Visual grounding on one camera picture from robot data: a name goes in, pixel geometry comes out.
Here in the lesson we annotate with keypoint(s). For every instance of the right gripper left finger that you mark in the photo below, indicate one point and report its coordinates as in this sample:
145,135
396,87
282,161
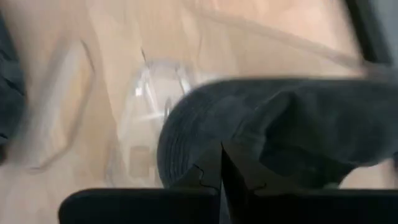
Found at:
140,207

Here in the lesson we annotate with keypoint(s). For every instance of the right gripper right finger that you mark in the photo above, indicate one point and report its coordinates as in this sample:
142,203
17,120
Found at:
311,207

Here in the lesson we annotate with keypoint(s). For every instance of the clear plastic container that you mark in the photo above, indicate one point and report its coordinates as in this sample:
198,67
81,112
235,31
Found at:
149,77

